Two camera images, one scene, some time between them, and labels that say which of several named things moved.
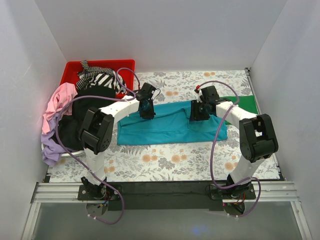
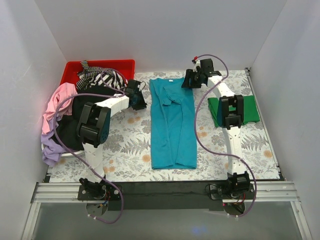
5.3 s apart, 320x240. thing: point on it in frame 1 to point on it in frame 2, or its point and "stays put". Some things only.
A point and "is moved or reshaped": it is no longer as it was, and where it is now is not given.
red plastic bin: [124, 68] stays put
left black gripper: [146, 113] to [139, 100]
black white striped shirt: [90, 76] stays put
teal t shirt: [171, 124] is moved or reshaped
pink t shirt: [61, 95] stays put
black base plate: [193, 196] stays put
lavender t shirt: [51, 150] stays put
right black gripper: [197, 116] to [189, 79]
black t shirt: [72, 117] stays put
